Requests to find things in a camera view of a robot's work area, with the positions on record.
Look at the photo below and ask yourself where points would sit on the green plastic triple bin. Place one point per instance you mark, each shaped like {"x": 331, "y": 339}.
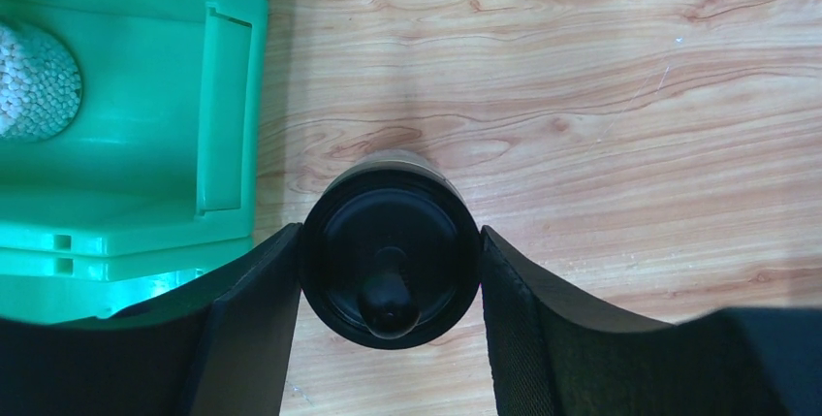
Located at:
{"x": 152, "y": 184}

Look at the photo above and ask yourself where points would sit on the black cap white powder jar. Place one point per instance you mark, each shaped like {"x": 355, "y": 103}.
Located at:
{"x": 389, "y": 253}

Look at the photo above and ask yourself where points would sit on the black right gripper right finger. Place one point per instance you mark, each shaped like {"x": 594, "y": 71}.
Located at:
{"x": 555, "y": 349}

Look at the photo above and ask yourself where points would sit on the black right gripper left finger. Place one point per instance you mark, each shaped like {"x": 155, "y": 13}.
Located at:
{"x": 218, "y": 345}

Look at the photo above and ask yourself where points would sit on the black cap salt jar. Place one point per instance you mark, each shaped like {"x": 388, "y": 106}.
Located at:
{"x": 41, "y": 84}

